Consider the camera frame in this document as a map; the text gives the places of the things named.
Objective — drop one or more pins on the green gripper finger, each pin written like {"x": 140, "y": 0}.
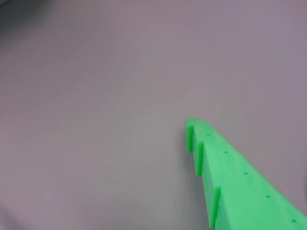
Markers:
{"x": 239, "y": 191}

